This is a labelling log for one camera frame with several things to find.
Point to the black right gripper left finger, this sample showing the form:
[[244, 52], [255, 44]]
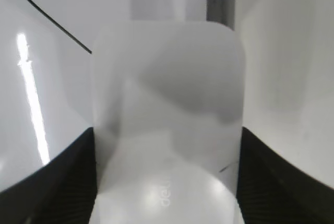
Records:
[[64, 191]]

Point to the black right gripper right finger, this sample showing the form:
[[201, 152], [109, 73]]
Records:
[[271, 190]]

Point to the white whiteboard eraser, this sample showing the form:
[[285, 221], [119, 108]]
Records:
[[167, 102]]

